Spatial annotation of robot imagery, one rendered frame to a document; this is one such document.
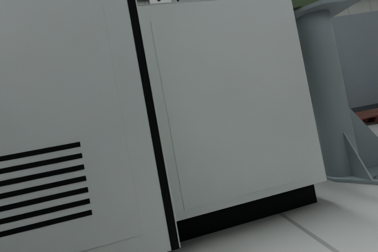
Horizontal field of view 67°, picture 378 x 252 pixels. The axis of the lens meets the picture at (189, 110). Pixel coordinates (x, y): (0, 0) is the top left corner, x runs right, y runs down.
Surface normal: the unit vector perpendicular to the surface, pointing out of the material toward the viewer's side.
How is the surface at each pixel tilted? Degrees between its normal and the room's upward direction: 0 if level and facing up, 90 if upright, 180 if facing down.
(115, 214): 90
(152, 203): 90
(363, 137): 90
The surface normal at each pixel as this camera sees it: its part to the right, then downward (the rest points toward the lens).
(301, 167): 0.24, -0.07
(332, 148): -0.65, 0.09
